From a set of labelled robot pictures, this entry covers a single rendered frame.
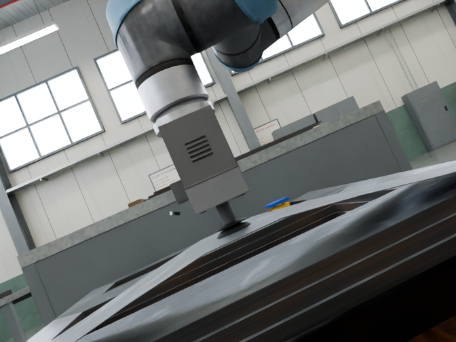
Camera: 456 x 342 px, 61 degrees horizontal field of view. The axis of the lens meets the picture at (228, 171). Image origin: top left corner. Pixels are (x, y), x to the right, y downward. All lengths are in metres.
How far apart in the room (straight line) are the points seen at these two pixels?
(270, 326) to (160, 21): 0.33
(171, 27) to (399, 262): 0.34
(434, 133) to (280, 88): 3.83
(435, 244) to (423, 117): 10.01
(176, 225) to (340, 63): 9.38
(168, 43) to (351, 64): 10.06
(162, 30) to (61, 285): 1.01
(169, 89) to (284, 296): 0.24
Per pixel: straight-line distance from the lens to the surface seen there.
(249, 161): 1.29
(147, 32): 0.46
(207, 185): 0.41
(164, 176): 9.61
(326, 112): 9.33
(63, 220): 10.37
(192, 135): 0.42
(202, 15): 0.46
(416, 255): 0.41
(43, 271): 1.35
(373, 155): 1.42
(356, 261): 0.39
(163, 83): 0.44
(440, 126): 10.55
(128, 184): 9.82
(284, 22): 0.59
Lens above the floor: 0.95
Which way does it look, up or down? 4 degrees up
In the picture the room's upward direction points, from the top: 24 degrees counter-clockwise
